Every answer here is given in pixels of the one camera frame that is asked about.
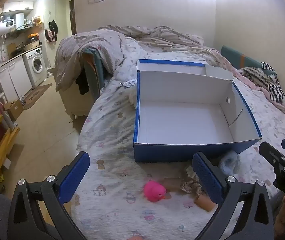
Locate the beige floral scrunchie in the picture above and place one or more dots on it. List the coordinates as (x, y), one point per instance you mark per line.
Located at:
(191, 183)

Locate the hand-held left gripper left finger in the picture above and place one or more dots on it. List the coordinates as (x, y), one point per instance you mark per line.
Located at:
(75, 177)

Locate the blue and white plush toy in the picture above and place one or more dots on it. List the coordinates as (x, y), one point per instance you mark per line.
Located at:
(228, 162)

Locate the yellow wooden rack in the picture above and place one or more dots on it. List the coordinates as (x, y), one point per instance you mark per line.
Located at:
(2, 150)

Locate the black cloth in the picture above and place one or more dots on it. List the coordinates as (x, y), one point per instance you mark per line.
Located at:
(82, 83)

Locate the orange sponge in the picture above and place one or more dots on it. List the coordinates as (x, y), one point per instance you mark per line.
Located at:
(205, 202)

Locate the white washing machine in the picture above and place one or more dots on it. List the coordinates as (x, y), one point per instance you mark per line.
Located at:
(36, 66)

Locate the grey-beige floral duvet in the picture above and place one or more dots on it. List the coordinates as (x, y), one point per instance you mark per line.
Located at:
(97, 45)

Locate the dark wooden door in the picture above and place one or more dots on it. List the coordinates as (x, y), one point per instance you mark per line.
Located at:
(73, 17)

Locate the green padded headboard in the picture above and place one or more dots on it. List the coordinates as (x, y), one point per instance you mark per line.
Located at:
(235, 56)

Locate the blue and white cardboard box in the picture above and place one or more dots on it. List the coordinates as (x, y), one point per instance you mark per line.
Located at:
(182, 120)

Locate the white range hood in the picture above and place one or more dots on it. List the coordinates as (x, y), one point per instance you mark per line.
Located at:
(19, 20)

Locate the white kitchen cabinet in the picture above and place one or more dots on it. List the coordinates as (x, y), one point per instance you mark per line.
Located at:
(13, 80)

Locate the white printed bed quilt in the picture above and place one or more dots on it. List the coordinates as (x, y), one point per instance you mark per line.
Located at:
(107, 130)

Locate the white water heater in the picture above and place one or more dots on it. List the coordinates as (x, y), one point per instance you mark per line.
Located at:
(3, 27)

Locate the black and white striped clothing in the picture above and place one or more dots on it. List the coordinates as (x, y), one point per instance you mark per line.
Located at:
(270, 82)

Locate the brown door mat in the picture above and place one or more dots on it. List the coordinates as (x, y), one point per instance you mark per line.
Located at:
(36, 96)

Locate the silver pill blister pack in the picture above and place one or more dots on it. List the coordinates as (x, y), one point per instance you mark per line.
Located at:
(129, 83)

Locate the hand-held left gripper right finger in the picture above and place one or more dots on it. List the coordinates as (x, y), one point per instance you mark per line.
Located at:
(205, 175)

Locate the pink rubber duck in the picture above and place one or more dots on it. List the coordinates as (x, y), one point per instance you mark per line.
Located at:
(153, 191)

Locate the dark hanging clothes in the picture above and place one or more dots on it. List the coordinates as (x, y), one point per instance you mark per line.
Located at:
(52, 30)

